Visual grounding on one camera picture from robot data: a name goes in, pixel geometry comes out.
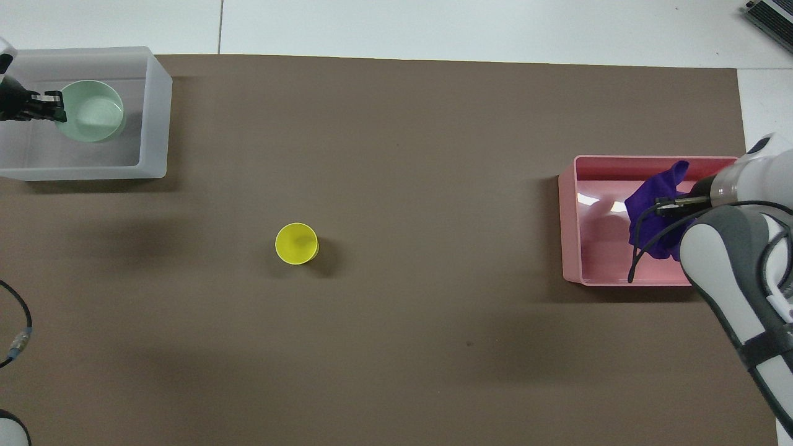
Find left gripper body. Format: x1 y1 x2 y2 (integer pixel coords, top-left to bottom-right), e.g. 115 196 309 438
0 74 30 122

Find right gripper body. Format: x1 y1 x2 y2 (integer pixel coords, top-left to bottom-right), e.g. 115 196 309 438
681 175 714 209

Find light green cup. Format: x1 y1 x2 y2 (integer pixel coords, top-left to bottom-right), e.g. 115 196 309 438
55 80 126 144

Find purple cloth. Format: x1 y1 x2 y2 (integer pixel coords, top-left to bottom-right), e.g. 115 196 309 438
624 160 698 263

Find translucent white plastic box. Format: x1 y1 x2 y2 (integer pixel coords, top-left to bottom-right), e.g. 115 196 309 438
0 46 173 181

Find pink plastic box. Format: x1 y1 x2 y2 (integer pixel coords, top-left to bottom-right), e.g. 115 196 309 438
558 155 742 287

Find grey vented device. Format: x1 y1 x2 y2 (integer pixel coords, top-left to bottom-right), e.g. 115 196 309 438
742 0 793 38

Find yellow cup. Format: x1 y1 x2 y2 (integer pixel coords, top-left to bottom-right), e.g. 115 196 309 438
274 222 320 266

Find black cable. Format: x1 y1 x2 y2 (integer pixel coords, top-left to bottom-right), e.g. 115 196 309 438
627 197 793 284
0 279 33 370

